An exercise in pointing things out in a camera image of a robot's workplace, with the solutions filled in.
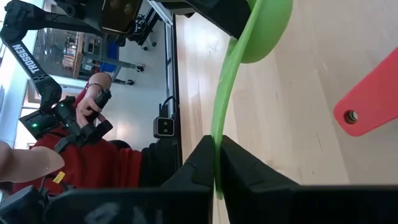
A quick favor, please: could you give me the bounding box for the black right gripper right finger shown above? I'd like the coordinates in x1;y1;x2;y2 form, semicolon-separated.
220;135;398;224

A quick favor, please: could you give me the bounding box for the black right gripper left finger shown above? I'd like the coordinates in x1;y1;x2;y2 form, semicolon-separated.
45;135;216;224

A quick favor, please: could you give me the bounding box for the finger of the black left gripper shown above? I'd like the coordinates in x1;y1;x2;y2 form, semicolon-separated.
183;0;252;40

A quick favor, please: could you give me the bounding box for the green measuring cup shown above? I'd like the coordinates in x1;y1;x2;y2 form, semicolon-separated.
210;0;294;200

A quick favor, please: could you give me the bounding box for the red measuring cup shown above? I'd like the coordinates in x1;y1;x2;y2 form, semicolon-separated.
333;46;398;138

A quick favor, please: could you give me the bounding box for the person's forearm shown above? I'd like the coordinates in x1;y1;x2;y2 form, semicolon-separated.
85;72;112;94
0;141;65;184

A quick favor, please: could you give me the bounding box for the person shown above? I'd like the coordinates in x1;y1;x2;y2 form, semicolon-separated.
0;72;181;195

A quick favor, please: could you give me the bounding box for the yellow tag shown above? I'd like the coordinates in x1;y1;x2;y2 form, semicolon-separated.
52;170;66;184

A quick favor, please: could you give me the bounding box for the person's hand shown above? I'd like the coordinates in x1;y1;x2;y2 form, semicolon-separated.
75;88;108;129

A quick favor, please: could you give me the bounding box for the silver aluminium bracket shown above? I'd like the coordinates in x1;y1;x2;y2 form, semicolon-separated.
146;0;175;29

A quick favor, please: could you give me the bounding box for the table-level camera box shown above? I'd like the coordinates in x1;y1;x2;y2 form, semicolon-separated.
152;116;175;139

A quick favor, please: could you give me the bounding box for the black aluminium table frame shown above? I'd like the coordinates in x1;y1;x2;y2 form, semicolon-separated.
164;14;184;169

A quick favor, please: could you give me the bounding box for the silver bracelet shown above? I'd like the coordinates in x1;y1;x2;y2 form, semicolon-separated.
86;81;105;91

